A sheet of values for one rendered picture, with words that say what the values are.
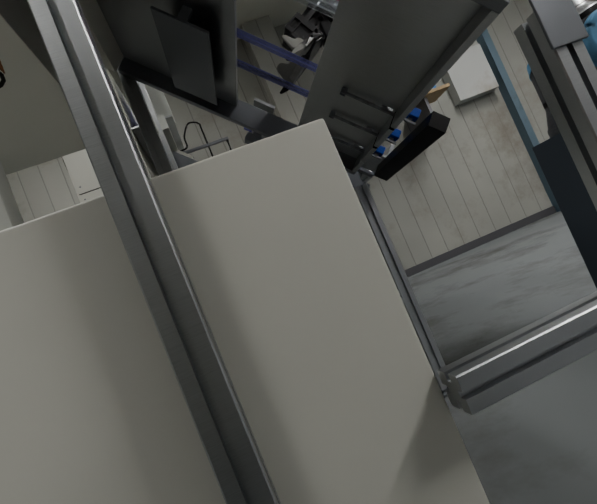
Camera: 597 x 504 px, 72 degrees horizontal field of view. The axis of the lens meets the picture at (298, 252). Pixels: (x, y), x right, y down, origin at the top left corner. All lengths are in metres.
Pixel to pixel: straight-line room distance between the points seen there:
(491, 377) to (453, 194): 4.42
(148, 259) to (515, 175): 5.01
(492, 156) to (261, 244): 4.82
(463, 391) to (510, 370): 0.06
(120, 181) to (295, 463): 0.32
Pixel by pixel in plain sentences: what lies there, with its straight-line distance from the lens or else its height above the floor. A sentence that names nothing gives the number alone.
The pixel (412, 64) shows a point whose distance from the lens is 0.82.
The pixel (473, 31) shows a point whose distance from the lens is 0.68.
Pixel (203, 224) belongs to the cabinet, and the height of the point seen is 0.55.
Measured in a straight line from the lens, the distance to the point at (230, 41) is 0.98.
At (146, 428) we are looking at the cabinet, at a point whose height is 0.39.
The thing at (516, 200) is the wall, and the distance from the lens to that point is 5.19.
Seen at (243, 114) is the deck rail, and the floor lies 0.94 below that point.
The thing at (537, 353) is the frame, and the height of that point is 0.30.
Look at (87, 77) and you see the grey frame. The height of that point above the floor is 0.71.
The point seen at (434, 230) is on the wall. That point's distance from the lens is 4.66.
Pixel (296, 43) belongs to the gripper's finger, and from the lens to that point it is 1.03.
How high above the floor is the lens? 0.47
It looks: 3 degrees up
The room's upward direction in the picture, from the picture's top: 23 degrees counter-clockwise
